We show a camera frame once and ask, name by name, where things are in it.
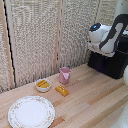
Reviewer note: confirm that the white floral plate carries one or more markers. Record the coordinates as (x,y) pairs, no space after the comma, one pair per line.
(31,112)

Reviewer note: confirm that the yellow food pieces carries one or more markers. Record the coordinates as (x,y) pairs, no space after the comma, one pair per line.
(43,83)

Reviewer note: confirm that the yellow food block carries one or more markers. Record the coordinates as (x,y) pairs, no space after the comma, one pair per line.
(62,90)

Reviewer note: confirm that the small white bowl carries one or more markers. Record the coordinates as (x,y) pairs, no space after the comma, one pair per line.
(43,85)

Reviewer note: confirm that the black air fryer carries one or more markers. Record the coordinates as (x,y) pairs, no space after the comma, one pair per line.
(110,63)

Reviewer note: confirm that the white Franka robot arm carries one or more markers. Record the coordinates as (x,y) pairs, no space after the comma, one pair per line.
(111,31)

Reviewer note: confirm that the pink cup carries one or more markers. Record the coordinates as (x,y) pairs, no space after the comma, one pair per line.
(64,75)

